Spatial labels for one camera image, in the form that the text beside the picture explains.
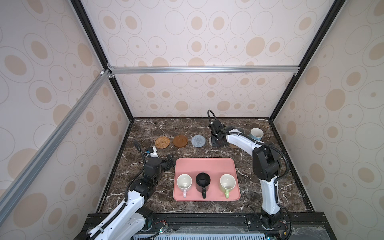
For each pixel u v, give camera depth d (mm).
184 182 852
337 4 674
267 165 539
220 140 741
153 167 584
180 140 1060
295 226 744
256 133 991
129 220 591
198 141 1058
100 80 815
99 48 814
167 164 719
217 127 776
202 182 852
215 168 950
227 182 847
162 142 1041
